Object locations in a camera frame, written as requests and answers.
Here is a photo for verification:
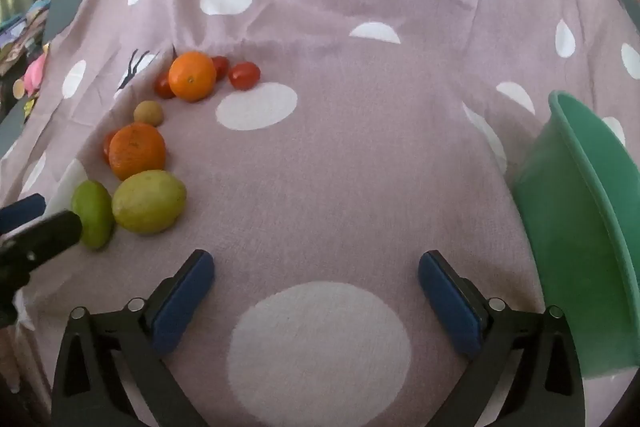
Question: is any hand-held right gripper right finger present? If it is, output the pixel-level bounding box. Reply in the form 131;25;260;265
418;250;586;427

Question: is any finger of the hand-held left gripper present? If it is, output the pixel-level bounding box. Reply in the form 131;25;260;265
0;194;47;234
0;210;83;272

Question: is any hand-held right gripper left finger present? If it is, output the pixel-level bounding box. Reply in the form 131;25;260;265
51;249;216;427

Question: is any green lime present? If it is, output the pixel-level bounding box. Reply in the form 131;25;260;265
70;180;115;251

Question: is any yellow-green lemon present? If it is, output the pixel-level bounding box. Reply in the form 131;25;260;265
111;170;188;236

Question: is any orange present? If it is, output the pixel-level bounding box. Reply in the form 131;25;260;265
168;51;217;102
108;123;167;182

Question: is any green plastic basin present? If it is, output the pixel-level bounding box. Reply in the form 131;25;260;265
510;90;640;380

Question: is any pink toy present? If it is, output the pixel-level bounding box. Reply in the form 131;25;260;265
22;44;51;98

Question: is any small brown round fruit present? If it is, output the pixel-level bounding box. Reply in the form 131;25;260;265
133;101;165;128

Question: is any stack of colourful toys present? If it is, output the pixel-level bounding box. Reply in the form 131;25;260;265
0;0;51;75

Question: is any pink polka dot blanket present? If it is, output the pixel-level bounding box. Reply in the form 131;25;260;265
0;0;640;427

